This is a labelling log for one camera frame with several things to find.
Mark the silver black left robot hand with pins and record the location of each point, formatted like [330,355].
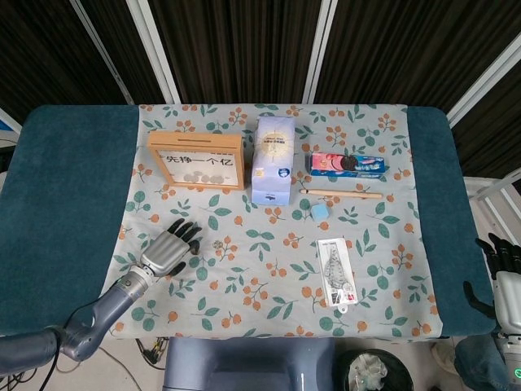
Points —
[167,252]

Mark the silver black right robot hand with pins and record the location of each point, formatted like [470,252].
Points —
[506,293]

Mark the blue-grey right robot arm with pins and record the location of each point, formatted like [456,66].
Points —
[510,358]

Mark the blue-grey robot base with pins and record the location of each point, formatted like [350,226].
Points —
[248,362]

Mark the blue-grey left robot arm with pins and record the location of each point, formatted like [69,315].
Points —
[118,293]

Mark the blue jeans leg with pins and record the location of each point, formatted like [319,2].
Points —
[472,358]

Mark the white shoe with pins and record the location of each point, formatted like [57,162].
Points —
[441,354]

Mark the black power plugs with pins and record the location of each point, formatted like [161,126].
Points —
[150,350]

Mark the white metal rack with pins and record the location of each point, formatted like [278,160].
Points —
[488,191]

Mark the teal table cover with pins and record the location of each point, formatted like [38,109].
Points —
[61,203]

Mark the floral leaf-print tablecloth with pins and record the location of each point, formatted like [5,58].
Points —
[285,252]

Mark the light blue paper bag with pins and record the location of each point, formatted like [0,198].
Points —
[272,163]

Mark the black trash bin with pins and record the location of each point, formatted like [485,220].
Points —
[374,370]

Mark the dark slatted partition panel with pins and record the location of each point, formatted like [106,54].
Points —
[236,49]
[496,138]
[122,40]
[407,49]
[40,53]

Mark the light blue foam cube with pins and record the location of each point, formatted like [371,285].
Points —
[320,212]

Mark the packaged clear ruler set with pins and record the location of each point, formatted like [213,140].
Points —
[337,269]

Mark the wooden stick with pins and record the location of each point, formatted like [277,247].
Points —
[342,193]

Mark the blue Oreo cookie box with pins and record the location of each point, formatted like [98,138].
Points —
[346,165]

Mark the white blue board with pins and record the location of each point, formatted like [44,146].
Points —
[6,122]

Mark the wooden framed coin box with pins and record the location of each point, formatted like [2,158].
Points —
[195,142]

